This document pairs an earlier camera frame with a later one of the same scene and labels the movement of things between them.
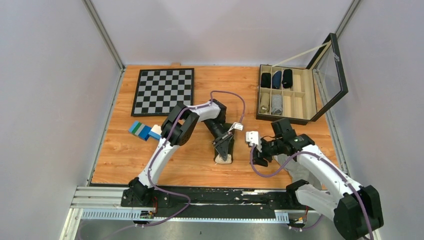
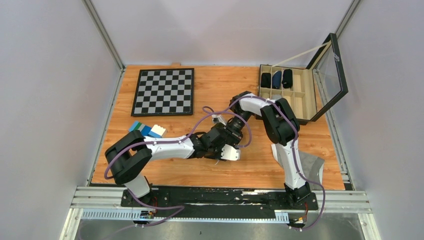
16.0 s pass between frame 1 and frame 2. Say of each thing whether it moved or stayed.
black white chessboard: stayed
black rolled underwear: stayed
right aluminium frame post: stayed
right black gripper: moved
